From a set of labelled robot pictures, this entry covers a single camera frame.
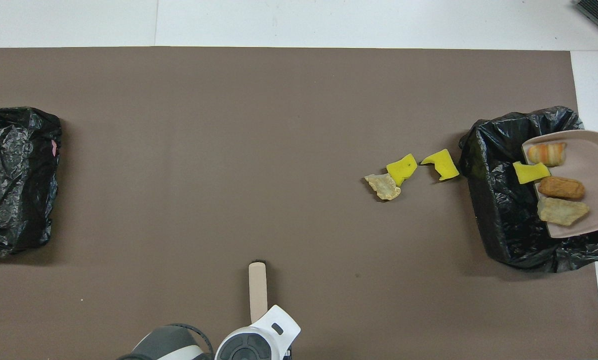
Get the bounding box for beige brush black bristles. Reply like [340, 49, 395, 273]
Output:
[248, 260, 268, 323]

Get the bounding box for small yellow sponge wedge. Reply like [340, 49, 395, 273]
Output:
[512, 161, 551, 185]

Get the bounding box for orange striped croissant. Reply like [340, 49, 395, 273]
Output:
[527, 142, 568, 168]

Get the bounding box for brown bread roll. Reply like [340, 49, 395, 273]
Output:
[537, 176, 586, 200]

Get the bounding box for pale tan bread chunk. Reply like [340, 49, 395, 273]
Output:
[537, 197, 591, 227]

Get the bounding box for pale crumpled trash piece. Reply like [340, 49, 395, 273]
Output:
[364, 173, 402, 201]

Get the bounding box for black bag lined bin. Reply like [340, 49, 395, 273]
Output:
[459, 106, 598, 273]

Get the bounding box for black bag bin pink mark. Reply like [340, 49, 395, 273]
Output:
[0, 106, 62, 256]

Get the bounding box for yellow sponge piece dark speck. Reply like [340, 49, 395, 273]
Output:
[386, 153, 418, 187]

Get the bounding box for brown table mat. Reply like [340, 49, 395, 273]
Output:
[0, 47, 598, 360]

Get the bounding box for notched yellow sponge piece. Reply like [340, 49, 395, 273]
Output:
[420, 148, 460, 182]

